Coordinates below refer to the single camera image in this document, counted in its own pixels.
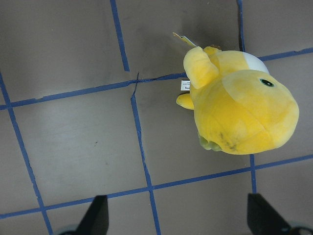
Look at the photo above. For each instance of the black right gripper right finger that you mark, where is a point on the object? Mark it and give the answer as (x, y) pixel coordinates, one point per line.
(263, 219)

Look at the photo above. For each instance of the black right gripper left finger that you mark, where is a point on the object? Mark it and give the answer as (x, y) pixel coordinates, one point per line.
(96, 219)

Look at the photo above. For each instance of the yellow plush dinosaur toy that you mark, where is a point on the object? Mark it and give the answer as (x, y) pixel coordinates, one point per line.
(239, 108)

